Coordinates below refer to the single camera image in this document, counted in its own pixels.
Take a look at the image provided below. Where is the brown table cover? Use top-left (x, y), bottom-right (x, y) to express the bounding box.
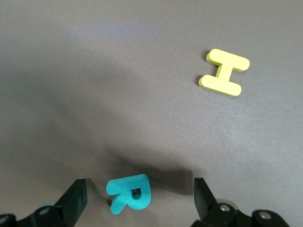
top-left (0, 0), bottom-right (303, 227)

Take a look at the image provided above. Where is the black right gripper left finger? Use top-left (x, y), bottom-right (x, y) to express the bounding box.
top-left (0, 179), bottom-right (88, 227)

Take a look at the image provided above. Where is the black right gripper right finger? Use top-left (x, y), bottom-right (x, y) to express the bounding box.
top-left (193, 177), bottom-right (291, 227)

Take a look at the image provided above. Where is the teal foam letter R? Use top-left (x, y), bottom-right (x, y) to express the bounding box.
top-left (106, 174), bottom-right (152, 215)

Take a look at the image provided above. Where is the yellow foam letter H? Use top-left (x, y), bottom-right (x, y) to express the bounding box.
top-left (198, 48), bottom-right (251, 97)

